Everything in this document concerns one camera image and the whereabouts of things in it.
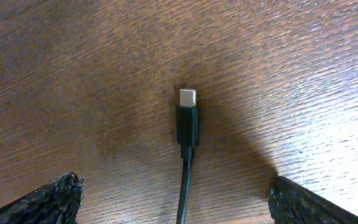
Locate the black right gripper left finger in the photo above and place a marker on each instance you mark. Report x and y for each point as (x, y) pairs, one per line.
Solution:
(56, 202)

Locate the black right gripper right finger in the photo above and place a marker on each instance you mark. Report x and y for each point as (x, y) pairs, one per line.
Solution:
(289, 202)

